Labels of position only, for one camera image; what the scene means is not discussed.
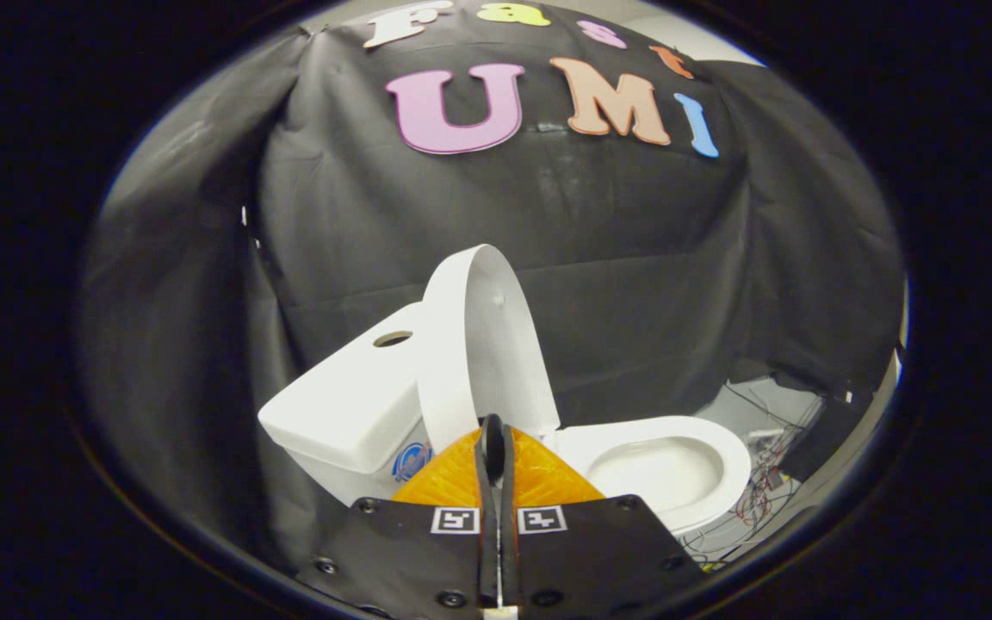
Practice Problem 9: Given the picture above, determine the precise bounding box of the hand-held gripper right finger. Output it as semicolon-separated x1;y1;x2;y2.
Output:
500;422;709;620

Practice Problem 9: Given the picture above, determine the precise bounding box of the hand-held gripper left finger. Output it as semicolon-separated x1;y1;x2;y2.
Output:
298;415;502;620

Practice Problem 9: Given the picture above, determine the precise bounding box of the white toilet seat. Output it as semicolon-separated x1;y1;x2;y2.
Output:
558;416;753;535

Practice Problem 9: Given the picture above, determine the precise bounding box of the white ceramic toilet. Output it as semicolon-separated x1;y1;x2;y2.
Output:
257;301;753;539

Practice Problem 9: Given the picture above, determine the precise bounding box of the black backdrop cloth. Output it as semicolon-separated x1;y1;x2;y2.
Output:
74;0;906;569

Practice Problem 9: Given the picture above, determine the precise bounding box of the tangle of thin cables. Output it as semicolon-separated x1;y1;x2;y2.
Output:
684;383;826;567

